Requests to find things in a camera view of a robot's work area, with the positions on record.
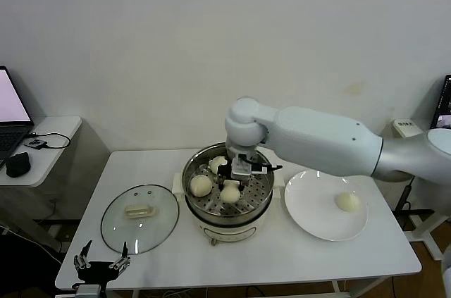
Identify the black laptop with dark screen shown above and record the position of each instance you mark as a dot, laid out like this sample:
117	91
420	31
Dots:
444	107

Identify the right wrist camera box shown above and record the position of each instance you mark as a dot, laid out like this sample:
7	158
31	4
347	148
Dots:
243	167

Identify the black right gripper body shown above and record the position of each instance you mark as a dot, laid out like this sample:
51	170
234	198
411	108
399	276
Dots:
224	171

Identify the white side desk with label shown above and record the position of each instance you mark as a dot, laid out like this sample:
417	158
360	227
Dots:
415	132

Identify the cream electric cooker pot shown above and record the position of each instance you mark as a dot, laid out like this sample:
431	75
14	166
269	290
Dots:
225	232

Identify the black laptop with slim bezel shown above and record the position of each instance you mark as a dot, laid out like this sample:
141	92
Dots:
10	100

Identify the round white plate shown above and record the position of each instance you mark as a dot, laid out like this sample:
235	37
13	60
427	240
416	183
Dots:
310	213

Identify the white side desk rounded corner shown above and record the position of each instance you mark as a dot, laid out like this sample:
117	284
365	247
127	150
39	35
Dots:
60	129

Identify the round glass pot lid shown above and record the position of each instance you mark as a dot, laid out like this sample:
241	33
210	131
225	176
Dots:
148	231

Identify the small black usb hub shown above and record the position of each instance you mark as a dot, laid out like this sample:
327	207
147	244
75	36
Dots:
37	143

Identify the small printed desk label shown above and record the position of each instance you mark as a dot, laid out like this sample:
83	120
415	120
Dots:
405	124

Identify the black computer mouse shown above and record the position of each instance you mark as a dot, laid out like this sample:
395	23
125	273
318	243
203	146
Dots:
18	165

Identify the perforated stainless steamer basket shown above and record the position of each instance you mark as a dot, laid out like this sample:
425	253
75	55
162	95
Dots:
259	192

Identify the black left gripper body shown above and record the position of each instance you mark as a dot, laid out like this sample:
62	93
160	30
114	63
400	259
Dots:
97	271

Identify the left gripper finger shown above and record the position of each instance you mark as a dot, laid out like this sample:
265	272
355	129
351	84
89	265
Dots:
122	262
82	258

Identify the white steamed baozi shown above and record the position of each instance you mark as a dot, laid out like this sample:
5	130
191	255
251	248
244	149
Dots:
201	186
347	202
216	164
229	195

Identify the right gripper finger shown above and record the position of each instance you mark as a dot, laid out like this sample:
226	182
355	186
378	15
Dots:
222	183
244	182

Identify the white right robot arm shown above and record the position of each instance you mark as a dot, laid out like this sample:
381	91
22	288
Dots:
317	139

